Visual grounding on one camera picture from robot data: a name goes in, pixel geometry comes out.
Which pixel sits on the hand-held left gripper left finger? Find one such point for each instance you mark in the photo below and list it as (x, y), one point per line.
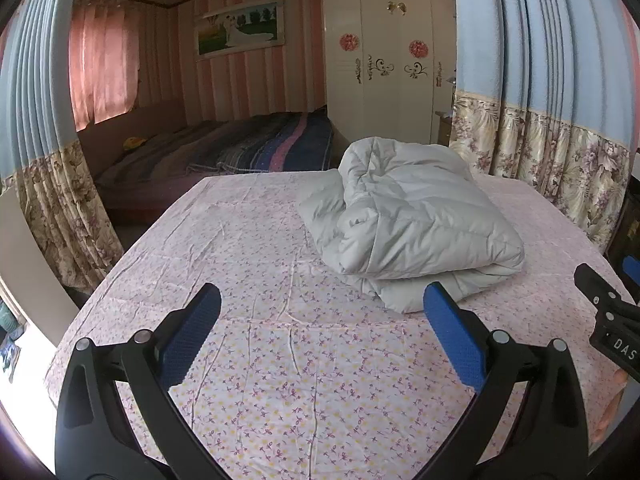
(192, 332)

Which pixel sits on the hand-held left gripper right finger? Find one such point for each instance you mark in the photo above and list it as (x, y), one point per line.
(452, 335)

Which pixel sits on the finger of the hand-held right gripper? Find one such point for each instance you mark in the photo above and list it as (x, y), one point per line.
(597, 287)

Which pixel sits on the grey down coat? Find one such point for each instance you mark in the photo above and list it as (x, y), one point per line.
(415, 210)

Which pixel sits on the person's right hand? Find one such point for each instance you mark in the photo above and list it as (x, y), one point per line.
(612, 407)

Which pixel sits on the dark cabinet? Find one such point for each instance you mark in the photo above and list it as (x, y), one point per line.
(629, 240)

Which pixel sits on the bed with floral sheet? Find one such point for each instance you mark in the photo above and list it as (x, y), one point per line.
(280, 320)

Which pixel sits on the bed with dark striped blanket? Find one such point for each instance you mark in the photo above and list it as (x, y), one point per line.
(240, 152)

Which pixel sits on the yellow toy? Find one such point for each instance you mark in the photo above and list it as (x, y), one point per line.
(135, 143)

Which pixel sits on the wooden nightstand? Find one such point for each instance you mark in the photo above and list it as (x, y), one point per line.
(444, 130)

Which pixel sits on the blue floral curtain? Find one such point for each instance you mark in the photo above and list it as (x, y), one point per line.
(45, 135)
(545, 85)

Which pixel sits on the small table lamp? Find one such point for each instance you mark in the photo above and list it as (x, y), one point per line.
(451, 90)

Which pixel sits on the white decorated wardrobe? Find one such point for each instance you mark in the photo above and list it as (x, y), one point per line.
(390, 90)

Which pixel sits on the pink window curtain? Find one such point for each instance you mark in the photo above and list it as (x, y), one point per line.
(102, 65)

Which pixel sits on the framed wall picture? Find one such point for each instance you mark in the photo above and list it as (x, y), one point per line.
(240, 27)

